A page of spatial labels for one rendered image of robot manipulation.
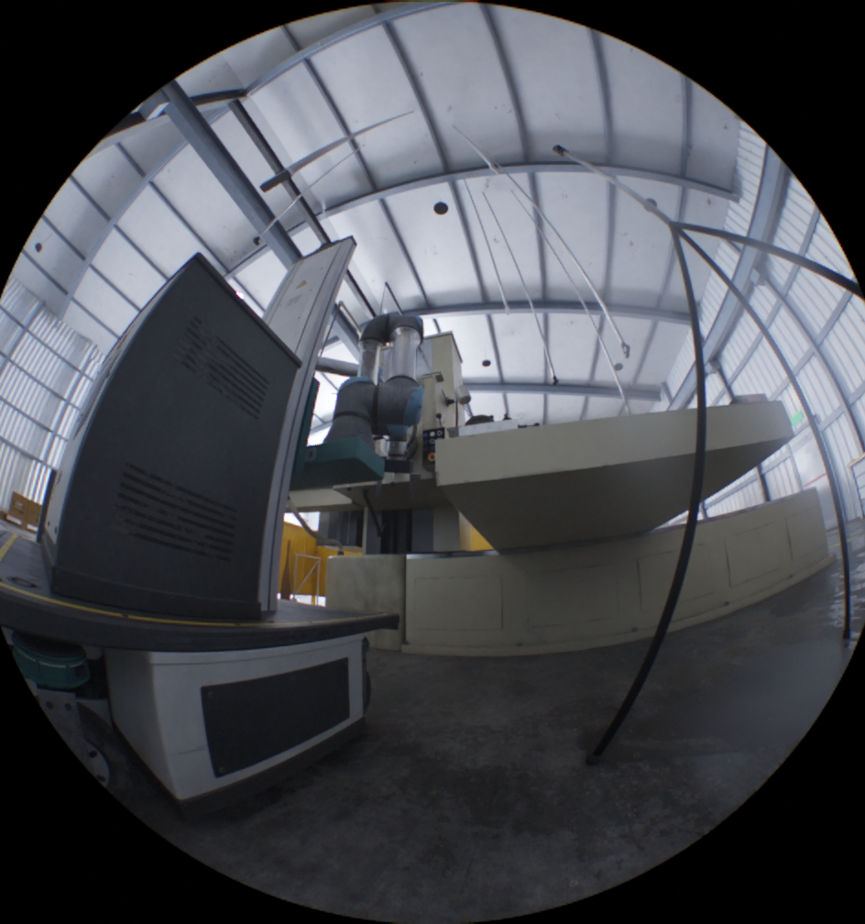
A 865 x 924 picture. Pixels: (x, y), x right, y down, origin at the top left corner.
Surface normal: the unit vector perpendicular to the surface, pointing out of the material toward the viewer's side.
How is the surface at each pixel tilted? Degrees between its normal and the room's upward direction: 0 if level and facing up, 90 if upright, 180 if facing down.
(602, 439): 90
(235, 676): 90
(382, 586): 90
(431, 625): 90
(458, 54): 169
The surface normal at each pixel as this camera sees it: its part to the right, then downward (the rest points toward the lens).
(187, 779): 0.96, -0.12
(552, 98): -0.18, 0.92
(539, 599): -0.29, -0.38
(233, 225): 0.18, 0.88
